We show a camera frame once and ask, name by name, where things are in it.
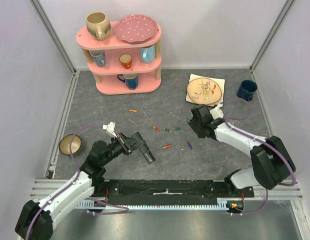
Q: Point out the beige ceramic mug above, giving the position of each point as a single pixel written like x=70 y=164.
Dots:
x=98 y=25

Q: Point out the aluminium cable duct rail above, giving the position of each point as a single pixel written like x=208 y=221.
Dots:
x=219 y=206

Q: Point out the navy blue cup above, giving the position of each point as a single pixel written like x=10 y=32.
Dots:
x=246 y=90

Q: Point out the red yellow battery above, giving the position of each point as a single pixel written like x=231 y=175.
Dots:
x=167 y=146

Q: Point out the pink polka dot plate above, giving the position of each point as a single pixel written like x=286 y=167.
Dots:
x=135 y=29

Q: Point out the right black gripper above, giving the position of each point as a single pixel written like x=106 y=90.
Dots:
x=199 y=120

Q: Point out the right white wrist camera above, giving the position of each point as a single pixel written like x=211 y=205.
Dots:
x=216 y=111

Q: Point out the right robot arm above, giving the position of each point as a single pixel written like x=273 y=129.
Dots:
x=271 y=162

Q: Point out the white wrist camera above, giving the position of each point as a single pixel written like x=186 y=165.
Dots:
x=216 y=111
x=110 y=129

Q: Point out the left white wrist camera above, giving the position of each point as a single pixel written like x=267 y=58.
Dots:
x=110 y=129

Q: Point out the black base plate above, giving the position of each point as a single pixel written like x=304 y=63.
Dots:
x=168 y=192

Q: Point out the pink three-tier shelf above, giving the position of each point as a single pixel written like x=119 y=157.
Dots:
x=112 y=57

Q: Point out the brown ceramic bowl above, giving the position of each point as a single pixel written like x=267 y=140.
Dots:
x=64 y=145

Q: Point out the orange cup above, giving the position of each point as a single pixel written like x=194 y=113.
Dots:
x=126 y=61

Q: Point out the white square plate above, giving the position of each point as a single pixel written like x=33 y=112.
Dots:
x=218 y=80

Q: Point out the dark blue mug on shelf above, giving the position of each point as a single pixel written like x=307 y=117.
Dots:
x=130 y=80

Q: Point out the light blue mug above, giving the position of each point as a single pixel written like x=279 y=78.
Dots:
x=147 y=54

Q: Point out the grey-blue mug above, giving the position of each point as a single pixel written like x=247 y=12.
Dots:
x=98 y=57

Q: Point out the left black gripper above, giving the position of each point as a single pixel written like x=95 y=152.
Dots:
x=126 y=142

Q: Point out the round beige painted plate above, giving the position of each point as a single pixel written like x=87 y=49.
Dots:
x=204 y=91

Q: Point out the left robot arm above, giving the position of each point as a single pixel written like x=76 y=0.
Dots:
x=38 y=220

